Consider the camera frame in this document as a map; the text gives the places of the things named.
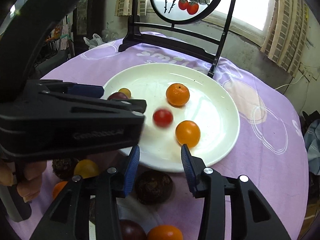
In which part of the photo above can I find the small green-yellow fruit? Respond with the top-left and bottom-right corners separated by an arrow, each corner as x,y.
118,88 -> 131,99

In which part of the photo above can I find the tiny red cherry tomato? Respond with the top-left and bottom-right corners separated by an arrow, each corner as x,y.
107,92 -> 128,100

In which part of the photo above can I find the small mandarin orange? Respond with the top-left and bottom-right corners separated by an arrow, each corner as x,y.
166,83 -> 190,107

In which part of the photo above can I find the small orange tomato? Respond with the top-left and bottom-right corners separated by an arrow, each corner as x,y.
175,120 -> 201,148

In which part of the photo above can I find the person left hand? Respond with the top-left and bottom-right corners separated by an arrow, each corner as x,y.
0,160 -> 47,203

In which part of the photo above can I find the large orange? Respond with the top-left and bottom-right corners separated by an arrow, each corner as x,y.
52,181 -> 68,200

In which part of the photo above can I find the large dark passion fruit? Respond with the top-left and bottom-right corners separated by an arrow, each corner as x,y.
52,159 -> 79,181

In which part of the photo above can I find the white oval plate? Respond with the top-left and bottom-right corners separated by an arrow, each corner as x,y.
103,63 -> 240,172

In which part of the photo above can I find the white plastic bag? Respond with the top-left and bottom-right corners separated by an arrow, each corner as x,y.
83,34 -> 105,50

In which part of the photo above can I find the yellow-green lemon fruit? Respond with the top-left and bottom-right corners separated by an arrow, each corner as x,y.
74,159 -> 100,179

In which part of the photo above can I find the dark purple plum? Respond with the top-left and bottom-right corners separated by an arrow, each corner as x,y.
119,219 -> 147,240

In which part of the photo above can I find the purple tablecloth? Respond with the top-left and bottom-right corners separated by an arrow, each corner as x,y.
6,31 -> 309,240

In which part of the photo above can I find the dark wrinkled passion fruit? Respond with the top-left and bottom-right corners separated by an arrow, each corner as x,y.
135,170 -> 174,205

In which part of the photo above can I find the oval orange tomato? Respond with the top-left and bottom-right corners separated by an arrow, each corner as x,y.
147,225 -> 183,240

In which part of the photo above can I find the blue clothes pile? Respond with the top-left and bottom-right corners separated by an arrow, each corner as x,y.
304,119 -> 320,176

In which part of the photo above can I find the right beige curtain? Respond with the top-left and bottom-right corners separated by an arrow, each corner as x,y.
261,0 -> 309,77

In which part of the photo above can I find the wall power socket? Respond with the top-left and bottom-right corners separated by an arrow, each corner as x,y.
299,63 -> 313,82

